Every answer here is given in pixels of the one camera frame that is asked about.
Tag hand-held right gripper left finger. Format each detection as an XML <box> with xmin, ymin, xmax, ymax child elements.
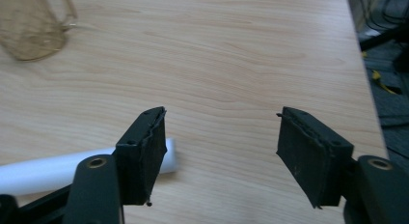
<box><xmin>114</xmin><ymin>106</ymin><xmax>168</xmax><ymax>208</ymax></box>

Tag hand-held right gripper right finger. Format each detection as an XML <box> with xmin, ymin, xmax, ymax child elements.
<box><xmin>276</xmin><ymin>106</ymin><xmax>355</xmax><ymax>209</ymax></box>

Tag white electric toothbrush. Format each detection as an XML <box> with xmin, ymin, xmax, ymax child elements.
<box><xmin>0</xmin><ymin>137</ymin><xmax>178</xmax><ymax>197</ymax></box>

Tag amber transparent cup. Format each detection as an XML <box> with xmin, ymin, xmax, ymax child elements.
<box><xmin>0</xmin><ymin>0</ymin><xmax>79</xmax><ymax>62</ymax></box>

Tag yellow black floor tape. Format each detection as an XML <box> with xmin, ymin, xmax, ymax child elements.
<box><xmin>370</xmin><ymin>70</ymin><xmax>398</xmax><ymax>96</ymax></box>

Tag black diagonal frame brace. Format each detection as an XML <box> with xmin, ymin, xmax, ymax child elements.
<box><xmin>359</xmin><ymin>24</ymin><xmax>409</xmax><ymax>52</ymax></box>

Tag black floor cables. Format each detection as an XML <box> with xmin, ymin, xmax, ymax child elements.
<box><xmin>356</xmin><ymin>0</ymin><xmax>409</xmax><ymax>34</ymax></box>

